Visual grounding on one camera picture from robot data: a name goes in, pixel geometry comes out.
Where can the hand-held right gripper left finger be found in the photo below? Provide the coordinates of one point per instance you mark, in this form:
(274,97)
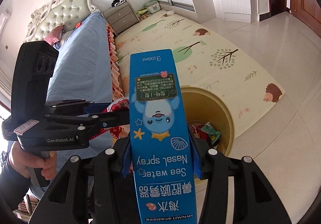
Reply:
(125,163)

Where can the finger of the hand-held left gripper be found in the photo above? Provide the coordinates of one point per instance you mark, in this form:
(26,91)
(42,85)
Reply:
(112,118)
(70,104)

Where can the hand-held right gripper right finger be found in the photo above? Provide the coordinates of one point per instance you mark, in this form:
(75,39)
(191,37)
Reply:
(196,163)

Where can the red snack bag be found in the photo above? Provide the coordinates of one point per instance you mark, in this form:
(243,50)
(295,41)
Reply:
(120,104)

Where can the red wrapper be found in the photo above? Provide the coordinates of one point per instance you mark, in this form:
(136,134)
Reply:
(198,134)

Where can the green wrapper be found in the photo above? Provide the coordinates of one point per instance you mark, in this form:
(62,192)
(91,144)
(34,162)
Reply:
(211,133)

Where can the blue nasal spray box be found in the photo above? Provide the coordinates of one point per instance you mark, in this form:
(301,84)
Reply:
(160,138)

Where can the yellow plastic trash bin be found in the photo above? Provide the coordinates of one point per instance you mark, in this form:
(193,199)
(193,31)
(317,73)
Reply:
(213,106)

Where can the person's left forearm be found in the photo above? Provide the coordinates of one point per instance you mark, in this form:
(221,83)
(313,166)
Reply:
(12,183)

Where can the person's left hand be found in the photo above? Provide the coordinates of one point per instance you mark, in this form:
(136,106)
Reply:
(22,161)

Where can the blue bedsheet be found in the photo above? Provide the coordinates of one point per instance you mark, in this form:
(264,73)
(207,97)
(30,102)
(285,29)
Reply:
(82,68)

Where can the pink pillow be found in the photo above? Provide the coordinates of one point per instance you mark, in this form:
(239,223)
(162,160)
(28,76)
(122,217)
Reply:
(55,35)

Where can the floral bed skirt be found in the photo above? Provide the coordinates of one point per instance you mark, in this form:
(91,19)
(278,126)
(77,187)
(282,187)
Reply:
(114,63)

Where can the small red item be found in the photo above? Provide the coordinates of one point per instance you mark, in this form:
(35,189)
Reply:
(78,24)

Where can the tufted white headboard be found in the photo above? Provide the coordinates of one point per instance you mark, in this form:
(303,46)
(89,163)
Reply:
(65,10)

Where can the cartoon printed play mat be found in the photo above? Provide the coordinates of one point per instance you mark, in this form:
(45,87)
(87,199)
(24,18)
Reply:
(225,75)

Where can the grey nightstand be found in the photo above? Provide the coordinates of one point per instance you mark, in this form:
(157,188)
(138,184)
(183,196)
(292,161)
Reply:
(123,18)

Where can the striped cloth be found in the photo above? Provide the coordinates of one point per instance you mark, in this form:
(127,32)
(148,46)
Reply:
(25,205)

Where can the box of toys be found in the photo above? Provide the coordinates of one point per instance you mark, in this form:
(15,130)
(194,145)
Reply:
(143,13)

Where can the black and white cloth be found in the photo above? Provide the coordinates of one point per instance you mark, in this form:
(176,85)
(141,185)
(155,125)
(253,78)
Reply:
(118,3)

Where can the mint storage box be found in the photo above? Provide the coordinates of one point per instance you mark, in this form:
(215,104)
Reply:
(153,6)

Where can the brown wooden door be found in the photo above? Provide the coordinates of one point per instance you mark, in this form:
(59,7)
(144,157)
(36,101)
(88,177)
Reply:
(308,13)

